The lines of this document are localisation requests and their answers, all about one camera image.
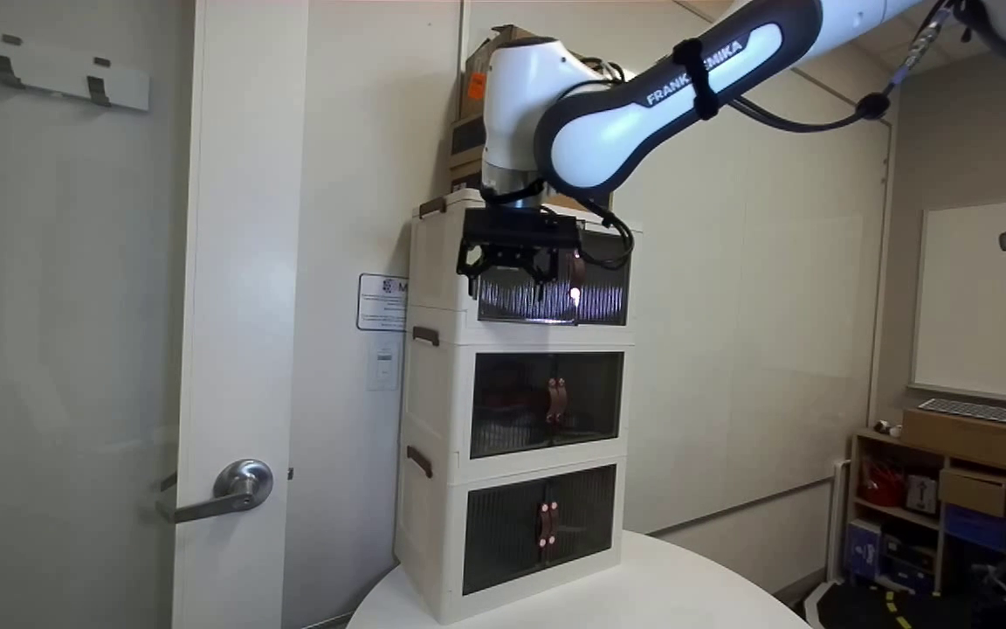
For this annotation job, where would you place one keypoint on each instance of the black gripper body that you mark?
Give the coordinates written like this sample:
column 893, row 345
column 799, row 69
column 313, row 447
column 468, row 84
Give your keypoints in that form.
column 540, row 241

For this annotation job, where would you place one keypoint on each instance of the wall paper sign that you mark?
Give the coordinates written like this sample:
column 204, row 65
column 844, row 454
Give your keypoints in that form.
column 383, row 302

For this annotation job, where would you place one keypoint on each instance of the cardboard box on shelf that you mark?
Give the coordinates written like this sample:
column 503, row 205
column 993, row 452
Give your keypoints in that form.
column 956, row 438

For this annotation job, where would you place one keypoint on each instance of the lower cardboard box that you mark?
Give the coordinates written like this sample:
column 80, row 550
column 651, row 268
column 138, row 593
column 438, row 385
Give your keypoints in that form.
column 466, row 146

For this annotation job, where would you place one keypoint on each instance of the wooden storage shelf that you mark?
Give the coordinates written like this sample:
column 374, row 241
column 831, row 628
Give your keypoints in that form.
column 921, row 518

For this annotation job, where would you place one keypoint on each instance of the upper cardboard box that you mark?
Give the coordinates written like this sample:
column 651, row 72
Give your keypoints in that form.
column 473, row 75

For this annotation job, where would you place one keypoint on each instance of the white three-tier storage cabinet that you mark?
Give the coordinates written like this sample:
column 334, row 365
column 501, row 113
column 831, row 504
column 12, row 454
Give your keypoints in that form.
column 512, row 436

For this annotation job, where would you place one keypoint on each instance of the computer keyboard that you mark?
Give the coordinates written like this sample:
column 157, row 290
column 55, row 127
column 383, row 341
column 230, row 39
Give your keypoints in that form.
column 967, row 409

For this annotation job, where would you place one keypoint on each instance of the wall coat hook rack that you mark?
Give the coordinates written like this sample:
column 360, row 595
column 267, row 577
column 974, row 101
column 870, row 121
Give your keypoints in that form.
column 75, row 75

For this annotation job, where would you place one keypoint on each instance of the whiteboard on wall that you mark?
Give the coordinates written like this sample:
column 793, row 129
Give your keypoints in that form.
column 962, row 302

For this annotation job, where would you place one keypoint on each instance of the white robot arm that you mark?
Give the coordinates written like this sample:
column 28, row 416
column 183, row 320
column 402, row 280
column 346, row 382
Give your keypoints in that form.
column 580, row 127

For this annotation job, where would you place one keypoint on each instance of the silver lever door handle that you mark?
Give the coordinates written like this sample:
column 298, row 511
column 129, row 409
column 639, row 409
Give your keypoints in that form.
column 238, row 488

